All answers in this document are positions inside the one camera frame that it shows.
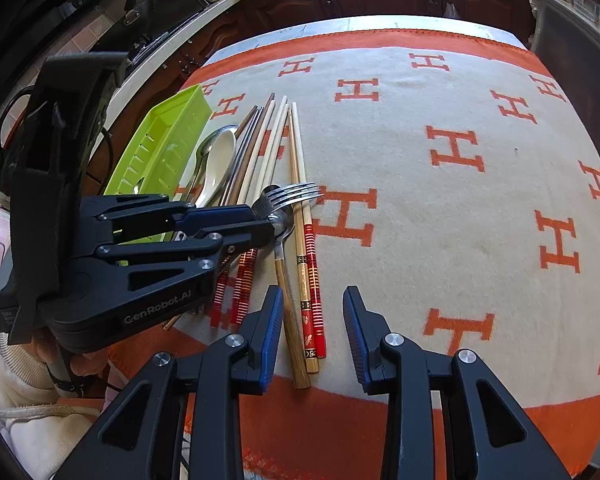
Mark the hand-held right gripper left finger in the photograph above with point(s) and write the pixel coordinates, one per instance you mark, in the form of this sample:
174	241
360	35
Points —
272	340

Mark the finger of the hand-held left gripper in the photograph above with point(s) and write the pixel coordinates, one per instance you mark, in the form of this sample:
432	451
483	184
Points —
220	215
250	235

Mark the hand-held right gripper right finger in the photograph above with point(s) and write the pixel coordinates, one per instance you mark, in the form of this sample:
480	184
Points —
357	340

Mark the white ceramic spoon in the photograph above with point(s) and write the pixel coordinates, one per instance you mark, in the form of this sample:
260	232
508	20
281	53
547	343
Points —
220	160

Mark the metal fork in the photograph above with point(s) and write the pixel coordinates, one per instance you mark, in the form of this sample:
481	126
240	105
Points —
300	192

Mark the cream chopstick red end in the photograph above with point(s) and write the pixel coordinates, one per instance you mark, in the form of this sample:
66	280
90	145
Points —
219	300
245	285

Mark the wooden chopsticks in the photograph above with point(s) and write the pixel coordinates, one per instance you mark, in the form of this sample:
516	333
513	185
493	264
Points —
304	280

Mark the bamboo chopstick red striped end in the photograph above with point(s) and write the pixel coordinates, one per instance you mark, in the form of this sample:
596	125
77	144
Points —
314	270

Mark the metal spoon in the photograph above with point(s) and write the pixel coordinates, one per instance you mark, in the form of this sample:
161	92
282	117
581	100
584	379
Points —
207	142

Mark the green plastic tray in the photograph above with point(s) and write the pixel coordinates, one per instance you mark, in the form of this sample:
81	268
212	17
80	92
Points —
165	130

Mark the person's left forearm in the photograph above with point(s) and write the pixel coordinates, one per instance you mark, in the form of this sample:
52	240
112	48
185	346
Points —
20	390

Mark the person's left hand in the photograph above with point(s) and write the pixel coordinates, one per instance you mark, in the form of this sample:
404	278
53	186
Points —
80	365

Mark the metal chopstick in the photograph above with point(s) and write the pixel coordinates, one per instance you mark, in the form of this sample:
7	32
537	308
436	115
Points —
245	160
240	160

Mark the brown wooden chopstick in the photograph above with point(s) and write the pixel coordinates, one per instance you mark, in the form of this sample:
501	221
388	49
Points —
250	160
255	160

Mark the orange beige printed blanket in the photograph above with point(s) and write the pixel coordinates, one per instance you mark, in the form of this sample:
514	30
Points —
405	160

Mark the black cooking range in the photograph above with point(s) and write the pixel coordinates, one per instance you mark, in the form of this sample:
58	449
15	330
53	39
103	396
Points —
105	5

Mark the white plastic bag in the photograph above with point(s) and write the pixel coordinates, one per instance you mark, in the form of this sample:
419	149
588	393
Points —
452	11

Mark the grey metal cabinet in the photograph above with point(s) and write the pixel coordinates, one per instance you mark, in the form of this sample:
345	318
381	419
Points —
575	60

